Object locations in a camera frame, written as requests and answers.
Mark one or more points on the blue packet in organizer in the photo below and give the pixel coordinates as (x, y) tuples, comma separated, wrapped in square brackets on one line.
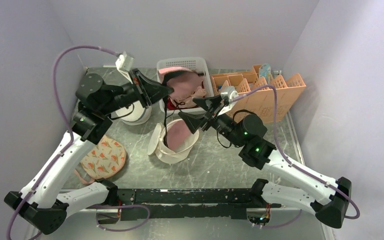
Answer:
[(265, 71)]

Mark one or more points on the pink black-strapped bra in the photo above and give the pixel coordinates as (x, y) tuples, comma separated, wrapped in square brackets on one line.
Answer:
[(177, 134)]

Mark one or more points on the orange plastic organizer rack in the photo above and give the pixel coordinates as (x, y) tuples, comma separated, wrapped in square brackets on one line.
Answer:
[(262, 101)]

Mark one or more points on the white plastic basket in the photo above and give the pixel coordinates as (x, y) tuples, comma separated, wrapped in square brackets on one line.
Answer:
[(197, 64)]

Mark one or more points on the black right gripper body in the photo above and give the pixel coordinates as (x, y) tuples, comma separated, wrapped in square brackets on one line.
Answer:
[(225, 125)]

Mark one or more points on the beige-trimmed mesh laundry bag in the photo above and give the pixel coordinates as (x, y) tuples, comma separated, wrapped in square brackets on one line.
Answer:
[(164, 154)]

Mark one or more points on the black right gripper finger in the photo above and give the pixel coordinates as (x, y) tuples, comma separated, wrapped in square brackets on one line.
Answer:
[(212, 103), (194, 122)]

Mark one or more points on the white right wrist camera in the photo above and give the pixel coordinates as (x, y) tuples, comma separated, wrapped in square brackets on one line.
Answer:
[(227, 94)]

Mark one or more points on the red bra in basket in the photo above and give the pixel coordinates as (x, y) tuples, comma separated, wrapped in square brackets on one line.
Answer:
[(171, 105)]

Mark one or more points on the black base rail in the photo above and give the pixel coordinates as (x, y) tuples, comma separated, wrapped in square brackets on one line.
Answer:
[(158, 203)]

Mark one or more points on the pink bra from bag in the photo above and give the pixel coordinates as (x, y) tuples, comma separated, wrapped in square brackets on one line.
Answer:
[(187, 84)]

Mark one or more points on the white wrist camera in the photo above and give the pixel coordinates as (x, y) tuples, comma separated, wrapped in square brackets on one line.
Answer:
[(124, 62), (227, 94)]

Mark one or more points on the blue-trimmed mesh laundry bag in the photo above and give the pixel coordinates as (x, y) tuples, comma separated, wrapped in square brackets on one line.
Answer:
[(133, 115)]

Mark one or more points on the floral mesh laundry bag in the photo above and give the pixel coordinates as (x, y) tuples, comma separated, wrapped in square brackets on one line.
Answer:
[(104, 161)]

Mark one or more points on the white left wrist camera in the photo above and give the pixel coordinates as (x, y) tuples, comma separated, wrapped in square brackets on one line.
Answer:
[(124, 62)]

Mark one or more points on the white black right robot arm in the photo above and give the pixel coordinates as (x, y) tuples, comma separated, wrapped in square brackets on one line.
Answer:
[(325, 197)]

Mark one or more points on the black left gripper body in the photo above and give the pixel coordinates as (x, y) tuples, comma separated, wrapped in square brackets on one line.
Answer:
[(127, 94)]

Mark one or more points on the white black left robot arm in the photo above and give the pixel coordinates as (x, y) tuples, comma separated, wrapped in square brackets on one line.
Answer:
[(41, 202)]

